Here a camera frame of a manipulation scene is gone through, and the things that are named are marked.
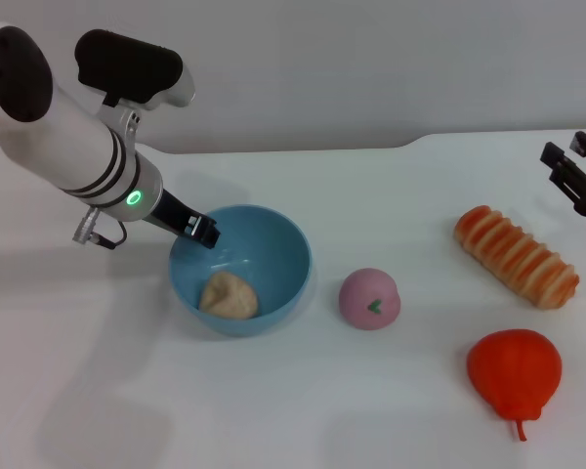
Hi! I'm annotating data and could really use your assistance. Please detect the orange striped bread roll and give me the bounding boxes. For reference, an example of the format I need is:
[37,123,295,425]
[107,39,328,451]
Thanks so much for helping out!
[452,205,581,311]

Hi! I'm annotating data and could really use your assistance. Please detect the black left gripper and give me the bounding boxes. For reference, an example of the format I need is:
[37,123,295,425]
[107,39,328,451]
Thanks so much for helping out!
[148,189,222,250]

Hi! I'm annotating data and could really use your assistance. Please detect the red orange persimmon toy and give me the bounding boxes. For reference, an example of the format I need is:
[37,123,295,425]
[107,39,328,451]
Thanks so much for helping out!
[466,328,564,443]

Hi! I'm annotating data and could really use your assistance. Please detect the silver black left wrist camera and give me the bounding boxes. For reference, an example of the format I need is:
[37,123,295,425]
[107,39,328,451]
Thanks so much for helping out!
[72,28,197,111]

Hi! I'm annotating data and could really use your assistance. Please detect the pink round pastry green leaf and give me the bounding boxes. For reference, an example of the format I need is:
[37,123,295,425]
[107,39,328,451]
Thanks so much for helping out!
[338,267,402,332]

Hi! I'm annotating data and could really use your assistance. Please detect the left arm cable with plug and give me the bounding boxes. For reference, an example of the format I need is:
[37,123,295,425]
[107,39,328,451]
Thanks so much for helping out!
[72,207,128,252]

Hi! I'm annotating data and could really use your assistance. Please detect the blue plastic bowl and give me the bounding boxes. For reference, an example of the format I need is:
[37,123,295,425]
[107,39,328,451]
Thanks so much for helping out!
[168,204,314,338]

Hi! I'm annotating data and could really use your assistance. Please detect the beige egg yolk pastry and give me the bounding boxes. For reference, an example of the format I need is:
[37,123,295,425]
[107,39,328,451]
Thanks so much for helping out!
[198,271,260,320]

